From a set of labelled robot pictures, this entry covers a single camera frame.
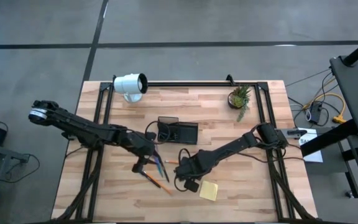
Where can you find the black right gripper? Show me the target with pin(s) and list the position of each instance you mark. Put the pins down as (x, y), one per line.
(190, 168)

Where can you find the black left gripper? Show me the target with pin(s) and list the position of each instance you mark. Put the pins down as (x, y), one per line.
(140, 144)

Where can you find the orange wooden pencil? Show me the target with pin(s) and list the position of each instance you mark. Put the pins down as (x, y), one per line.
(166, 190)
(170, 161)

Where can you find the yellow sticky notes pad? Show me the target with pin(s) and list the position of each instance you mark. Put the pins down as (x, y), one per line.
(208, 190)

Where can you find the black binder clip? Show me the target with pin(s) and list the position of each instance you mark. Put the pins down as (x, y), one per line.
(173, 135)
(166, 136)

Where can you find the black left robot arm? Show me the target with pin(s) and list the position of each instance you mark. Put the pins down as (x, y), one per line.
(82, 129)

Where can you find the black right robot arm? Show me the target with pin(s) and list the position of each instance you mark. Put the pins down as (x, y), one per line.
(228, 149)

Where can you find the black mesh desk organizer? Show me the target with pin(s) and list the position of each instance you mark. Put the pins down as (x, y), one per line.
(185, 133)

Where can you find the white spotlight desk lamp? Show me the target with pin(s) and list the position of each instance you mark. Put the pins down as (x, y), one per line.
(127, 84)

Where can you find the potted succulent in black pot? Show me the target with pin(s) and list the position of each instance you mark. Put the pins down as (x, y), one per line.
(238, 99)

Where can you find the wooden table top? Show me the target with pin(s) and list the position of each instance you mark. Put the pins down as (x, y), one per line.
(197, 84)

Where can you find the grey metal mounting plate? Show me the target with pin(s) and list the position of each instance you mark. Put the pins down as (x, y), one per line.
(294, 129)

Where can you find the white printed paper sheet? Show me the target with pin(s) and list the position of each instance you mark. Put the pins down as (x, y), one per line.
(314, 152)

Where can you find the black power adapter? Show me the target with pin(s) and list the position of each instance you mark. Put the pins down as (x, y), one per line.
(315, 112)

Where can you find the black desk beam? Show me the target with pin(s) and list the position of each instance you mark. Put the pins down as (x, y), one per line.
(328, 140)

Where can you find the grey caster wheel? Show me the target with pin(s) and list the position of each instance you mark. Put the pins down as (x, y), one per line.
(350, 194)

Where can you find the grey keyboard desk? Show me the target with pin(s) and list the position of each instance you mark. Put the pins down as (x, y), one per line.
(354, 161)

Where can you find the grey desk top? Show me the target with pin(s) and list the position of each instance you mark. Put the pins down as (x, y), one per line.
(356, 93)

